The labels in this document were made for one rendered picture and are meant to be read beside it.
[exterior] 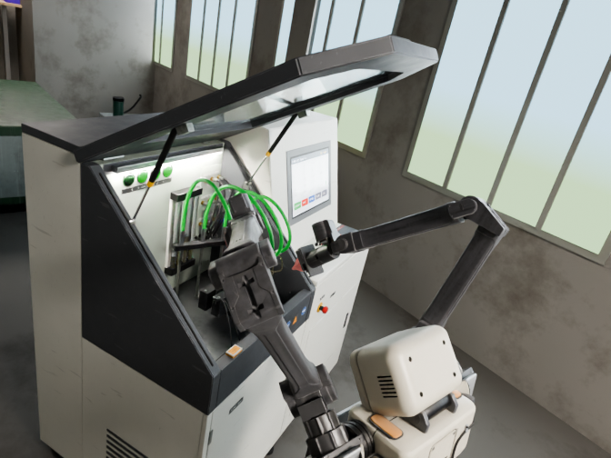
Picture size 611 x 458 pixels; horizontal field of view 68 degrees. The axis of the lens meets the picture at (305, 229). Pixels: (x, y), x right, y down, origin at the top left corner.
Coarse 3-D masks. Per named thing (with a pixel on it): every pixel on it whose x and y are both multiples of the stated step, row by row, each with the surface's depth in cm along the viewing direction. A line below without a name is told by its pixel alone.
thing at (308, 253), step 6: (306, 246) 147; (312, 246) 149; (300, 252) 145; (306, 252) 146; (312, 252) 144; (306, 258) 145; (312, 258) 143; (306, 264) 144; (312, 264) 144; (318, 264) 143; (312, 270) 145; (318, 270) 147; (312, 276) 145
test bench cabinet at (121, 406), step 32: (96, 352) 161; (96, 384) 167; (128, 384) 157; (96, 416) 173; (128, 416) 162; (160, 416) 153; (192, 416) 145; (96, 448) 180; (128, 448) 168; (160, 448) 159; (192, 448) 150
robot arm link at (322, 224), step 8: (312, 224) 142; (320, 224) 140; (328, 224) 140; (320, 232) 140; (328, 232) 140; (336, 232) 141; (320, 240) 140; (336, 240) 134; (344, 240) 133; (336, 248) 134; (344, 248) 133
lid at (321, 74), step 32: (288, 64) 94; (320, 64) 94; (352, 64) 96; (384, 64) 109; (416, 64) 126; (224, 96) 103; (256, 96) 104; (288, 96) 132; (320, 96) 155; (128, 128) 120; (160, 128) 115; (192, 128) 116; (224, 128) 164
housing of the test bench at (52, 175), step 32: (32, 128) 143; (64, 128) 148; (96, 128) 155; (32, 160) 147; (64, 160) 140; (32, 192) 152; (64, 192) 144; (32, 224) 158; (64, 224) 149; (32, 256) 163; (64, 256) 154; (32, 288) 169; (64, 288) 159; (64, 320) 165; (64, 352) 171; (64, 384) 178; (64, 416) 185; (64, 448) 193
